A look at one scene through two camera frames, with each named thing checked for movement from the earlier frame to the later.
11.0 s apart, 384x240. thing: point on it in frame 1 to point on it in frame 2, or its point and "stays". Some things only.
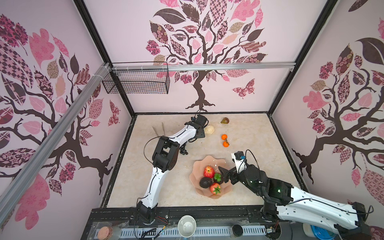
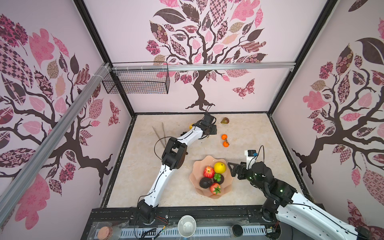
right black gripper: x=233 y=172 to x=242 y=168
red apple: x=209 y=171 stays
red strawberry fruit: x=215 y=188 stays
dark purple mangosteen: x=218 y=178 stays
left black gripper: x=201 y=134 to x=213 y=129
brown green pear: x=225 y=120 stays
